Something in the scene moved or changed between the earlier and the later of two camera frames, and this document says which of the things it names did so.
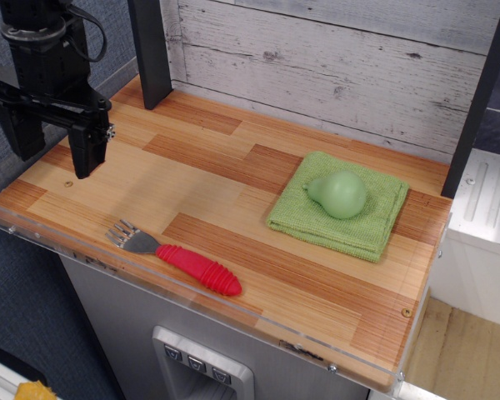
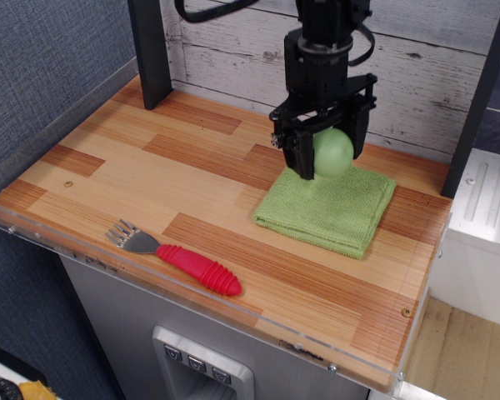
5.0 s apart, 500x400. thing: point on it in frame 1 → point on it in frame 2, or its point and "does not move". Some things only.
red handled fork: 212,273 does not move
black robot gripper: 52,82 → 319,90
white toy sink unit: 477,267 does not move
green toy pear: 342,193 → 333,152
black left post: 152,50 does not move
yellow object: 34,390 does not move
